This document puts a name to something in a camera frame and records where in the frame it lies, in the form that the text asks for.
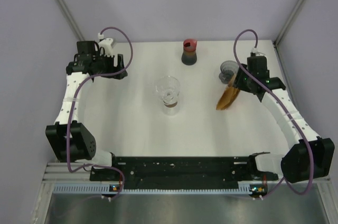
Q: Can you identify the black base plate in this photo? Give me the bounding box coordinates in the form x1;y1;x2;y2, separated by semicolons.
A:
90;155;278;190

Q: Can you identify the right aluminium frame post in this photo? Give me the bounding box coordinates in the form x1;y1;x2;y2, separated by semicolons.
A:
274;0;307;48

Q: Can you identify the white slotted cable duct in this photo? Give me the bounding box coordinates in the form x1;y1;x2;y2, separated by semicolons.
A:
52;181;267;195

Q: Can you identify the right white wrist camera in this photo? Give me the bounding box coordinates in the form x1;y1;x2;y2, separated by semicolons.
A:
250;47;265;57

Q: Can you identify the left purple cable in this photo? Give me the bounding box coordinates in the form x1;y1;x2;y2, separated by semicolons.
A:
67;26;133;200

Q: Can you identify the aluminium frame post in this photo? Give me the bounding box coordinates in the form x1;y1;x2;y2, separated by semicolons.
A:
274;0;307;48
55;0;86;41

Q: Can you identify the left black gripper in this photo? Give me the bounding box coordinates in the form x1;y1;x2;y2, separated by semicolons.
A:
92;51;127;80

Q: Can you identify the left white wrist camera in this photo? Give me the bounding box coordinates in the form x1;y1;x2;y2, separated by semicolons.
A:
98;33;116;57

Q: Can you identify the brown coffee filter stack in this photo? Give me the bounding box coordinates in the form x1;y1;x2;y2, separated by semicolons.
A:
216;74;240;110

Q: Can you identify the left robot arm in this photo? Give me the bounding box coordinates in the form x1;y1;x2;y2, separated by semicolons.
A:
45;38;128;180

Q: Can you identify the red-topped dark flask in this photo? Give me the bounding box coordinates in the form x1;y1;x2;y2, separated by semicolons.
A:
181;39;197;66

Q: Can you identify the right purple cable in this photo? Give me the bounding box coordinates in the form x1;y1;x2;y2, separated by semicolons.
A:
234;29;315;199

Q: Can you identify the glass beaker with brown band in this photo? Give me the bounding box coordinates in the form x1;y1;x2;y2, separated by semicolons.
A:
162;101;180;116

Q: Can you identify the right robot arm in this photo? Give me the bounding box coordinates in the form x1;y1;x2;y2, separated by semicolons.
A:
233;53;335;183

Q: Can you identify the purple cable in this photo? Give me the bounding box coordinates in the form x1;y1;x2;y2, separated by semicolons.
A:
67;26;133;200
234;29;315;199

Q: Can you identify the aluminium front rail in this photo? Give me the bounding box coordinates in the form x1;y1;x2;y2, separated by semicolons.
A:
42;161;331;182

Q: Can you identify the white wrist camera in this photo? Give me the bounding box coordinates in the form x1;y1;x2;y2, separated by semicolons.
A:
98;33;116;57
250;47;265;57

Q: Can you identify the left aluminium frame post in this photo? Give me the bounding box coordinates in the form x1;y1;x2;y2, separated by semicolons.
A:
55;0;86;41

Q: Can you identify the clear glass dripper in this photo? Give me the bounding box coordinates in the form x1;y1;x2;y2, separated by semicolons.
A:
155;76;181;106

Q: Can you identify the grey plastic dripper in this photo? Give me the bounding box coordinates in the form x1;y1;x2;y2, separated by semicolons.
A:
219;60;239;84

